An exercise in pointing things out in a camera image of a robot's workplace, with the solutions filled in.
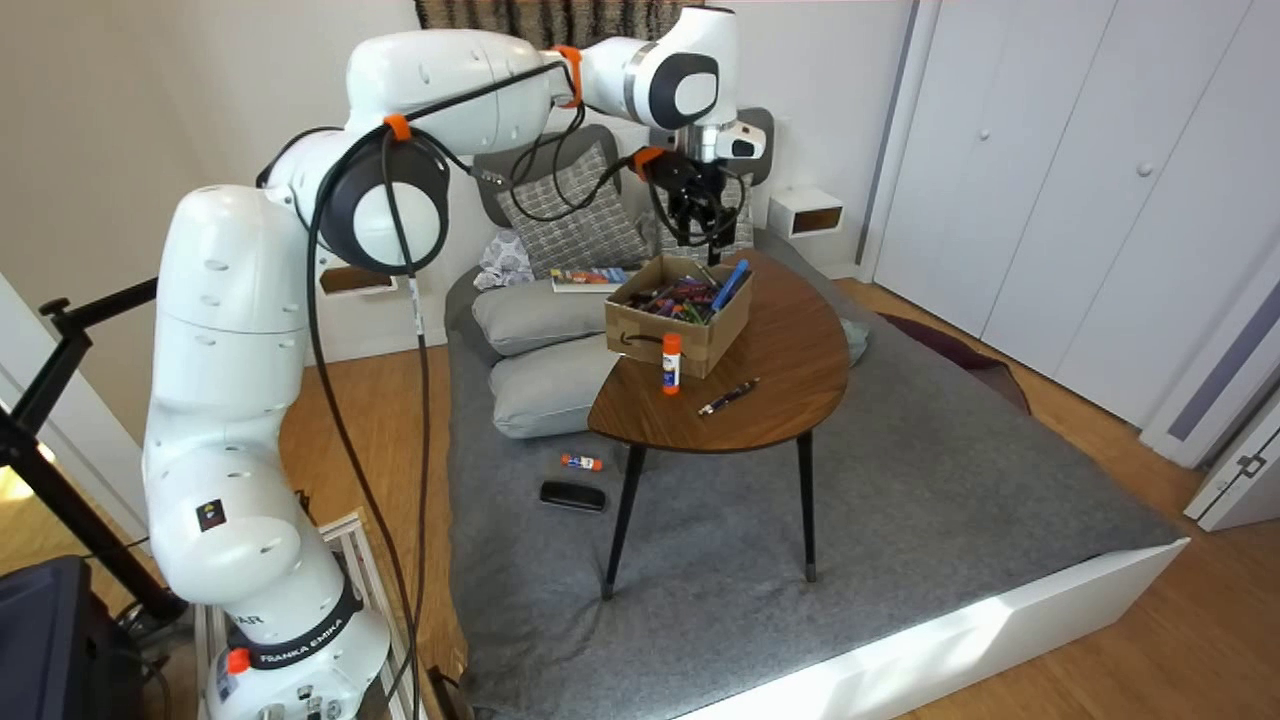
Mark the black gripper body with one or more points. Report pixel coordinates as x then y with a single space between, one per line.
695 174

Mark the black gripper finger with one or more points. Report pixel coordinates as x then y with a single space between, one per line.
721 240
699 240

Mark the blue marker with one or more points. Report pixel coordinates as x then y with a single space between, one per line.
734 283

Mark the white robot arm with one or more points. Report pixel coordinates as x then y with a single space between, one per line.
234 316

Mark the markers pile in box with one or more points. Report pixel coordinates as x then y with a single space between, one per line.
682 298

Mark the cardboard box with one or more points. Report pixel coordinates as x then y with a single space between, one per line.
707 346

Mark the right checkered cushion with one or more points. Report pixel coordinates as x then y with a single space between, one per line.
745 233

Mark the checkered cushion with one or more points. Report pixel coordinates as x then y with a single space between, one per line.
745 233
572 217

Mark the standing glue stick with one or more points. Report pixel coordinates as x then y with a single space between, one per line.
669 366

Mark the left checkered cushion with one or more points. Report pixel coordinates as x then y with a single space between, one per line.
572 217

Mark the wooden side table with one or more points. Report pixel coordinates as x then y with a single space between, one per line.
799 359

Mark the black marker on table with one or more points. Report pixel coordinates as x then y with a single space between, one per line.
728 396

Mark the grey front pillow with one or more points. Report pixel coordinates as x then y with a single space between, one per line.
548 389

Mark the glue stick on bed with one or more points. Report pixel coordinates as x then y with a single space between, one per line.
582 462

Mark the white wall shelf box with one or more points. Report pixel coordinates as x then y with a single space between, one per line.
815 227

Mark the woven wall hanging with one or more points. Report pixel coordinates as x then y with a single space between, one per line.
548 21

